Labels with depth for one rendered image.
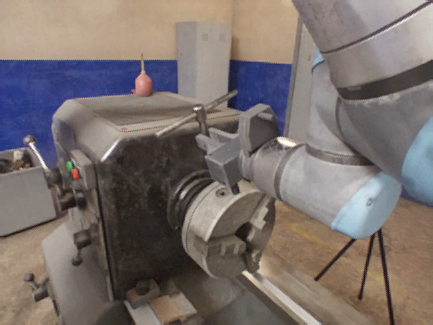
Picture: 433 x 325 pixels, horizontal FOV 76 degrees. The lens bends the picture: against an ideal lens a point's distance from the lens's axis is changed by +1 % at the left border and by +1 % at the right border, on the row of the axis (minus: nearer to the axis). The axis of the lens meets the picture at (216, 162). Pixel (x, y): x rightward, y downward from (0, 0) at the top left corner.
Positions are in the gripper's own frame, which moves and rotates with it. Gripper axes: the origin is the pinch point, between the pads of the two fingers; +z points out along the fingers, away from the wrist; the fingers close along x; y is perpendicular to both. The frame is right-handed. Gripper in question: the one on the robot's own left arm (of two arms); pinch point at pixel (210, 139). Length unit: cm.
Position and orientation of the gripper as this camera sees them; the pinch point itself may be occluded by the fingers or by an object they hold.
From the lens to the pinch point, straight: 56.6
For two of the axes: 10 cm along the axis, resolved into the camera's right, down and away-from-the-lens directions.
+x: 7.7, -5.0, 4.0
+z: -5.8, -2.9, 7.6
